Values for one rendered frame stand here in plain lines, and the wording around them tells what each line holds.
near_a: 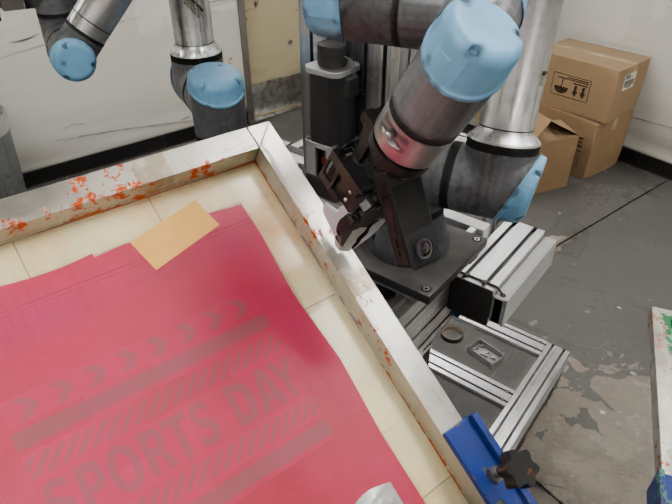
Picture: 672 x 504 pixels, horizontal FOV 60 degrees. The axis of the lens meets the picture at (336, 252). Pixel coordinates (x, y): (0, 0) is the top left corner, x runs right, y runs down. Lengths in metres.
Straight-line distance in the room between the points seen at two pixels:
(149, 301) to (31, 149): 3.58
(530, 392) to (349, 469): 1.63
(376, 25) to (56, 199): 0.41
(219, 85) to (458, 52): 0.83
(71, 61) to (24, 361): 0.64
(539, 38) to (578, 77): 3.22
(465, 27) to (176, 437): 0.50
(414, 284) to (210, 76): 0.61
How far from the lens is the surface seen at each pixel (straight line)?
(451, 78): 0.50
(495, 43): 0.50
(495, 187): 0.95
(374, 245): 1.07
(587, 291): 3.24
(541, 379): 2.37
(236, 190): 0.82
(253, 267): 0.77
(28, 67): 4.13
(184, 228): 0.78
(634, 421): 2.68
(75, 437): 0.69
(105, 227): 0.77
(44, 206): 0.75
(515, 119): 0.95
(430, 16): 0.60
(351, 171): 0.64
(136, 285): 0.74
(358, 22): 0.63
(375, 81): 1.19
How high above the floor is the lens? 1.89
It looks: 36 degrees down
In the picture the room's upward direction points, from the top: straight up
